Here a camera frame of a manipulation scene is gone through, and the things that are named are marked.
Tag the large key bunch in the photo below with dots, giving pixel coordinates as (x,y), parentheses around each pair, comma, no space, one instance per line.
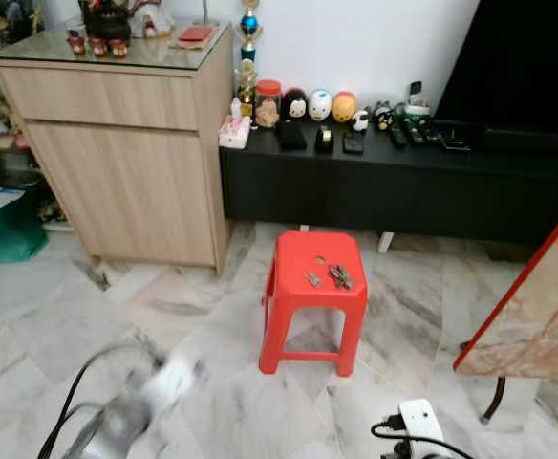
(340,277)

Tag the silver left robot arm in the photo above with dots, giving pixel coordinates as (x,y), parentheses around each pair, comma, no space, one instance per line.
(112,426)

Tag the small silver keys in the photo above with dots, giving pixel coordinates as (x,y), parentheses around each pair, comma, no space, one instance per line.
(312,279)

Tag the marble table with red edge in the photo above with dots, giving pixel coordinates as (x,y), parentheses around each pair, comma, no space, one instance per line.
(537,306)

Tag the black flat card case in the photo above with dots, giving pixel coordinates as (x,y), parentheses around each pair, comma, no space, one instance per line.
(455,138)

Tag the black television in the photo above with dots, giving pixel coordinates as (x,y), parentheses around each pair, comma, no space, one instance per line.
(518,67)

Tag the black remote control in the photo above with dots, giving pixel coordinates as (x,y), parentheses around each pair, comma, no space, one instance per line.
(414,131)
(397,135)
(431,129)

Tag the dark brown table leg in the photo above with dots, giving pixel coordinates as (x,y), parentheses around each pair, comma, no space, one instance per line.
(494,402)

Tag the black TV console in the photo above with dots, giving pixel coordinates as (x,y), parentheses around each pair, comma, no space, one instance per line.
(394,182)

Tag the green desk holder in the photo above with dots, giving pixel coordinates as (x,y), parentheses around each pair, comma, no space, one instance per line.
(415,105)

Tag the black phone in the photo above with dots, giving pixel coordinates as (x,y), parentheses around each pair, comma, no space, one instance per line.
(354,142)

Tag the small panda figure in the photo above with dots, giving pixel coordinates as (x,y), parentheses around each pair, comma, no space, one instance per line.
(360,121)

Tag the yellow Pooh round plush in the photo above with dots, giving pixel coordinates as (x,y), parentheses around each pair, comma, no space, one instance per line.
(344,107)

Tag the black tape dispenser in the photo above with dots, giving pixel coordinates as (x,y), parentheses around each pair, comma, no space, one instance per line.
(325,140)

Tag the red plastic stool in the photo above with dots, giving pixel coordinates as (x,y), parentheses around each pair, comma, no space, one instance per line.
(317,296)

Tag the white Donald round plush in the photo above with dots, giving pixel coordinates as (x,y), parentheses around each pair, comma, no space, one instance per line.
(319,105)

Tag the black pouch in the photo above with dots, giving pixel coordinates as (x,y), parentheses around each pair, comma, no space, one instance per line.
(291,136)

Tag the black Mickey round plush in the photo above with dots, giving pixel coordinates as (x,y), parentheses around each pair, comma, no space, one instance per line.
(294,105)

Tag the red lid snack jar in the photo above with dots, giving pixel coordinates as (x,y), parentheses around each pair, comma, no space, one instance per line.
(268,107)

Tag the pink tissue pack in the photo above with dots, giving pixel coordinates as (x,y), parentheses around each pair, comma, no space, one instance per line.
(234,132)

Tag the gold trophy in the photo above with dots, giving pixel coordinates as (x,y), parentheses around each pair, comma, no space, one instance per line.
(246,91)

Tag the blue trophy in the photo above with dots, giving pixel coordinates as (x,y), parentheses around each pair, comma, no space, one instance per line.
(249,24)

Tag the red booklet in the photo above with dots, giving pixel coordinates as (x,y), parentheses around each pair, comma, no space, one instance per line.
(195,34)

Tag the light wood cabinet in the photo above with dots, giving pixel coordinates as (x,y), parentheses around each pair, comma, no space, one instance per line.
(126,172)

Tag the white figurine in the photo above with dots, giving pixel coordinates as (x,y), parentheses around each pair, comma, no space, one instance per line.
(153,19)

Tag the black teapot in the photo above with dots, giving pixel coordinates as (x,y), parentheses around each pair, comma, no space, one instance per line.
(105,19)

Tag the green fabric bag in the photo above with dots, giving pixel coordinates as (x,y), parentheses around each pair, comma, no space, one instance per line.
(7,239)

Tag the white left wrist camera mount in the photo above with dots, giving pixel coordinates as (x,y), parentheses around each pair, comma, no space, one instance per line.
(172,380)

